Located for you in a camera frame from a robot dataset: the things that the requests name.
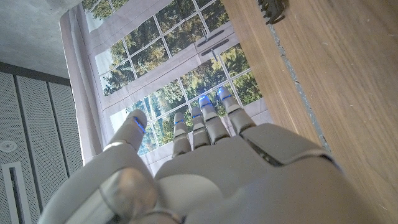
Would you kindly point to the printed window backdrop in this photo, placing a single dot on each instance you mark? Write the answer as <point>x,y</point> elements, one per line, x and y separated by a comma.
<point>171,71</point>

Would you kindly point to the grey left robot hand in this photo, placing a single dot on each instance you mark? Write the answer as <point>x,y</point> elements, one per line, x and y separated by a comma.
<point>248,186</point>

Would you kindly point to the black hair claw clip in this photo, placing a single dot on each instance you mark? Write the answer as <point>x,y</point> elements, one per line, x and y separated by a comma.
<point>273,11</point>

